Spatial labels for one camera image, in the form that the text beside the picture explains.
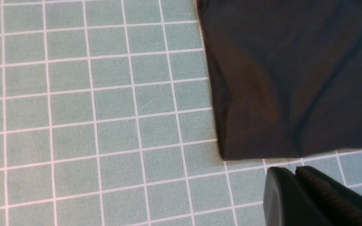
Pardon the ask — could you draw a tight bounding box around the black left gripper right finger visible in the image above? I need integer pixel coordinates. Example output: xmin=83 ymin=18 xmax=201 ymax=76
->
xmin=295 ymin=166 xmax=362 ymax=226

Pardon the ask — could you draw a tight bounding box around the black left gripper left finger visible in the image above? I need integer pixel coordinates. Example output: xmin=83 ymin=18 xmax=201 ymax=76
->
xmin=263 ymin=167 xmax=332 ymax=226

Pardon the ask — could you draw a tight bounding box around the dark gray long-sleeve shirt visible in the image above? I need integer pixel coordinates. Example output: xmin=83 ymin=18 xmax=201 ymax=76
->
xmin=197 ymin=0 xmax=362 ymax=161

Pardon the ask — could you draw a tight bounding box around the teal checkered tablecloth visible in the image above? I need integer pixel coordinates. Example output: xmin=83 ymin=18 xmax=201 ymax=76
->
xmin=0 ymin=0 xmax=362 ymax=226

